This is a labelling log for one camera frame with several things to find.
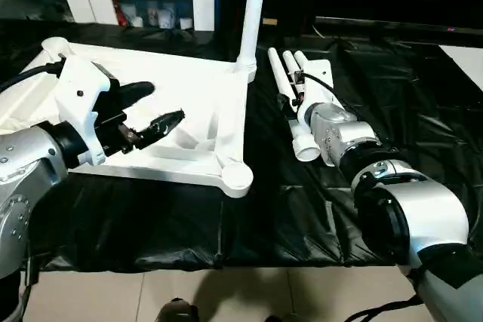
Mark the white flat board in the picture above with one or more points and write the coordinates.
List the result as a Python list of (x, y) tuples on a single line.
[(466, 62)]

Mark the black flat screen panel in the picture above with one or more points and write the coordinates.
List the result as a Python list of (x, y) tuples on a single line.
[(400, 26)]

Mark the black work mat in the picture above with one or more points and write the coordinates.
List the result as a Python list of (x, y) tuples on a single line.
[(392, 126)]

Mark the grey left robot leg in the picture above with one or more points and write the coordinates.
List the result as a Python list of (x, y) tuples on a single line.
[(176, 311)]

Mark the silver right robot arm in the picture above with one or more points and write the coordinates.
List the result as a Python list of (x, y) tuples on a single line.
[(407, 216)]

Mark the white plastic table leg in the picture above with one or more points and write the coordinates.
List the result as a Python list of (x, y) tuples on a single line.
[(300, 59), (276, 65), (288, 65), (253, 5)]

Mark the small yellow tag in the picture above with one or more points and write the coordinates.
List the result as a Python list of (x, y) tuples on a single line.
[(269, 21)]

